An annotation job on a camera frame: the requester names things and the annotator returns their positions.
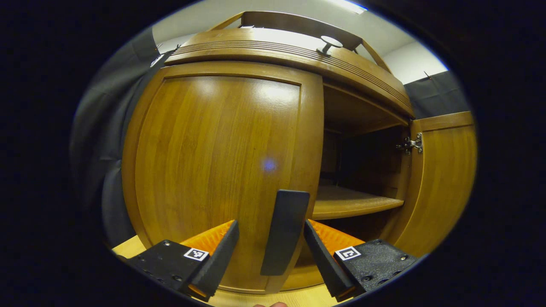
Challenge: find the metal door hinge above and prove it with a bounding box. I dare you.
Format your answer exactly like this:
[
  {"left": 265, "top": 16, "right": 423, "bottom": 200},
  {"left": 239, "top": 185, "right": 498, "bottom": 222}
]
[{"left": 396, "top": 133, "right": 424, "bottom": 155}]

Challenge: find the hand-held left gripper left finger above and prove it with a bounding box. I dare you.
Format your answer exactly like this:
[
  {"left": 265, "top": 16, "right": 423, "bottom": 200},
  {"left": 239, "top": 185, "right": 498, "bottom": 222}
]
[{"left": 126, "top": 220, "right": 240, "bottom": 302}]

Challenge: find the black round drawer knob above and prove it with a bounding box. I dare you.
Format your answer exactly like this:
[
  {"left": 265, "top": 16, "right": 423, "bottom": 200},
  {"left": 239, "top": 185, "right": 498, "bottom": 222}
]
[{"left": 317, "top": 35, "right": 343, "bottom": 56}]

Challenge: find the wooden cabinet drawer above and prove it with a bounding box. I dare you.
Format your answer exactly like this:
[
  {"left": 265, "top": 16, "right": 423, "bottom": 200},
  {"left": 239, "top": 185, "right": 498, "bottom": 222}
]
[{"left": 166, "top": 28, "right": 415, "bottom": 119}]

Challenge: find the wooden shoe cabinet door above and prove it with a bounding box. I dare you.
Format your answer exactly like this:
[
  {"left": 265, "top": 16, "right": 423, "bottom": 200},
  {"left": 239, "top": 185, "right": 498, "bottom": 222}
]
[
  {"left": 122, "top": 61, "right": 325, "bottom": 295},
  {"left": 380, "top": 111, "right": 477, "bottom": 258}
]

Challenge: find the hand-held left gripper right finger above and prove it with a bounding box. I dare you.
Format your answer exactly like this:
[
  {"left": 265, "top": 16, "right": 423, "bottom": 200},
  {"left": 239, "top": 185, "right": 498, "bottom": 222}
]
[{"left": 303, "top": 219, "right": 419, "bottom": 303}]

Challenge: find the wooden double-door shoe cabinet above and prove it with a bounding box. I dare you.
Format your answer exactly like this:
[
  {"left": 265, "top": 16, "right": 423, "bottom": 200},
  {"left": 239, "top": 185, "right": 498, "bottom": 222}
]
[{"left": 122, "top": 11, "right": 477, "bottom": 295}]

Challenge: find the wooden inner shelf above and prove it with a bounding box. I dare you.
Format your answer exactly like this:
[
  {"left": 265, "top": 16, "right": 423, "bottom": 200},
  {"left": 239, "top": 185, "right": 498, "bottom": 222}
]
[{"left": 314, "top": 185, "right": 404, "bottom": 220}]

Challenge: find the black door handle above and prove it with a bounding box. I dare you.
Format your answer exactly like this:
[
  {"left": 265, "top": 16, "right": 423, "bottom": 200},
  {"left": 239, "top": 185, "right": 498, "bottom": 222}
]
[{"left": 260, "top": 190, "right": 311, "bottom": 277}]

